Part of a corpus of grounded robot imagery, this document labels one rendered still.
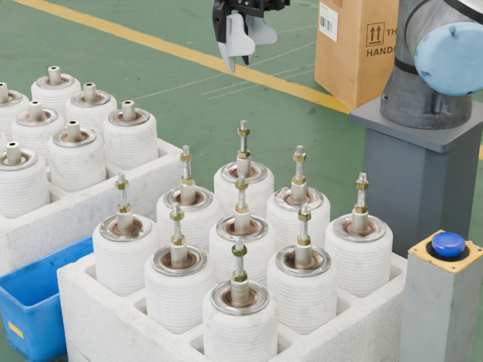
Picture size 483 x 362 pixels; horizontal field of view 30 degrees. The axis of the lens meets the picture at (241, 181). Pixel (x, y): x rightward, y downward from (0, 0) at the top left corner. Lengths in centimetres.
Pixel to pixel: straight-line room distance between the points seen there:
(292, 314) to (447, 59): 42
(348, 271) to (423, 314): 16
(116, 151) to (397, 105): 50
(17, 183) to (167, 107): 87
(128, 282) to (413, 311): 40
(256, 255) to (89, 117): 55
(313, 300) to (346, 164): 84
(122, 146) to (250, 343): 59
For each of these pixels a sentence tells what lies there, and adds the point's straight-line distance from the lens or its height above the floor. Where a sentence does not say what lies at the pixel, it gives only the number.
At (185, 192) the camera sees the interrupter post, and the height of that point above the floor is 27.
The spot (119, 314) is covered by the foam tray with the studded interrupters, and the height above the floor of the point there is 18.
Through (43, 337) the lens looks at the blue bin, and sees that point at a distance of 144.
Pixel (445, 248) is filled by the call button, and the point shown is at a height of 33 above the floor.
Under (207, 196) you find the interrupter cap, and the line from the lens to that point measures 136.
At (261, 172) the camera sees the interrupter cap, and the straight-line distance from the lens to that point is 143.
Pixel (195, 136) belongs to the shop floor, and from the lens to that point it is 213.
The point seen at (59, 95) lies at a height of 24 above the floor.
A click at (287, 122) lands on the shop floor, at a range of 220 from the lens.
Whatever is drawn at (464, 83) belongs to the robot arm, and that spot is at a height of 43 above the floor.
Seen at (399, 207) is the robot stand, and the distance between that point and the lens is 155.
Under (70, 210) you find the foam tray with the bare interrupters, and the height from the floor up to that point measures 17.
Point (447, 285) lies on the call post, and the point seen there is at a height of 29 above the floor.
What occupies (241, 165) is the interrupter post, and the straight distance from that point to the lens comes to 141.
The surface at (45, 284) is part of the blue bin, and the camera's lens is 152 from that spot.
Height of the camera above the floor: 93
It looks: 29 degrees down
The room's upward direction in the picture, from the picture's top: 1 degrees counter-clockwise
